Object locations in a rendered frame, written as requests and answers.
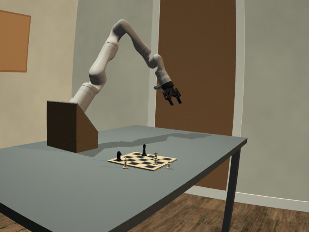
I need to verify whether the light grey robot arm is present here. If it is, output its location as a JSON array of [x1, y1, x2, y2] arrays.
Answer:
[[69, 19, 171, 112]]

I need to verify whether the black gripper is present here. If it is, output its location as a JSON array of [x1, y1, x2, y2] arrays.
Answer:
[[161, 81, 182, 106]]

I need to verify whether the chessboard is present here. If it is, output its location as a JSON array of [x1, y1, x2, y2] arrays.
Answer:
[[108, 152, 177, 171]]

